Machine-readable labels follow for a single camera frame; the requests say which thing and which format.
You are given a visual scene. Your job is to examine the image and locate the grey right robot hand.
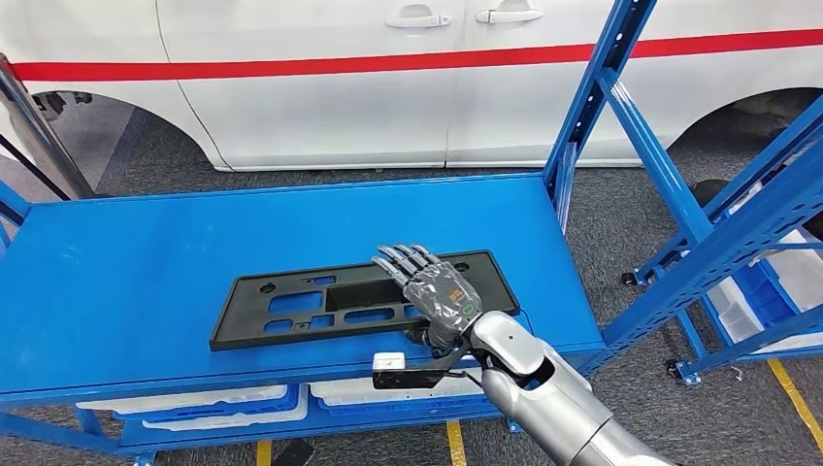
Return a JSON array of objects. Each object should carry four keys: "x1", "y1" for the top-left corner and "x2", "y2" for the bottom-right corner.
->
[{"x1": 371, "y1": 244, "x2": 484, "y2": 352}]

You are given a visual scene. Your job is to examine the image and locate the black plastic plate part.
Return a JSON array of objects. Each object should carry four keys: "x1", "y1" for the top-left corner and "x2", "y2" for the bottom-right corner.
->
[{"x1": 209, "y1": 250, "x2": 521, "y2": 353}]

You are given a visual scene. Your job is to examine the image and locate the blue wheeled shelf rack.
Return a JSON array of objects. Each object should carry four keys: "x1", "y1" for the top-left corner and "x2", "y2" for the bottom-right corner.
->
[{"x1": 619, "y1": 94, "x2": 823, "y2": 387}]

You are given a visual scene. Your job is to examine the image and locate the blue metal shelf rack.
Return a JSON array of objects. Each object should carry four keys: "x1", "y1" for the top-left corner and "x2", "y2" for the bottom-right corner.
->
[{"x1": 0, "y1": 0, "x2": 715, "y2": 466}]

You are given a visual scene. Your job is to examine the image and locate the white car red stripe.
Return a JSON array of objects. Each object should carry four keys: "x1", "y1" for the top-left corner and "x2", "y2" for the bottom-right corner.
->
[{"x1": 0, "y1": 0, "x2": 823, "y2": 174}]

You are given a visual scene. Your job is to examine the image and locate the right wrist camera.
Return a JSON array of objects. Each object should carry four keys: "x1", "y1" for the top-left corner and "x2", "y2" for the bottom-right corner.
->
[{"x1": 371, "y1": 350, "x2": 475, "y2": 391}]

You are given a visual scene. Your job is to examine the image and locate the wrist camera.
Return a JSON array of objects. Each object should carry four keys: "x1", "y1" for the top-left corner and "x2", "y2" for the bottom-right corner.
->
[
  {"x1": 371, "y1": 350, "x2": 475, "y2": 391},
  {"x1": 272, "y1": 438, "x2": 317, "y2": 466}
]

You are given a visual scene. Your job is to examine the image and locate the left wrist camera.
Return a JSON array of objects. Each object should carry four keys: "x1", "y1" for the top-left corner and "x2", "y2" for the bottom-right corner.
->
[{"x1": 272, "y1": 438, "x2": 317, "y2": 466}]

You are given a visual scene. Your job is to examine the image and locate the dark metal rail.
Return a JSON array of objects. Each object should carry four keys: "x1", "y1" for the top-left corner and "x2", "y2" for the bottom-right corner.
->
[{"x1": 0, "y1": 131, "x2": 72, "y2": 203}]

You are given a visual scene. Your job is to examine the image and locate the chrome post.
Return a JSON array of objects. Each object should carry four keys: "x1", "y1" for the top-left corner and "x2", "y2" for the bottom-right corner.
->
[{"x1": 0, "y1": 52, "x2": 98, "y2": 203}]

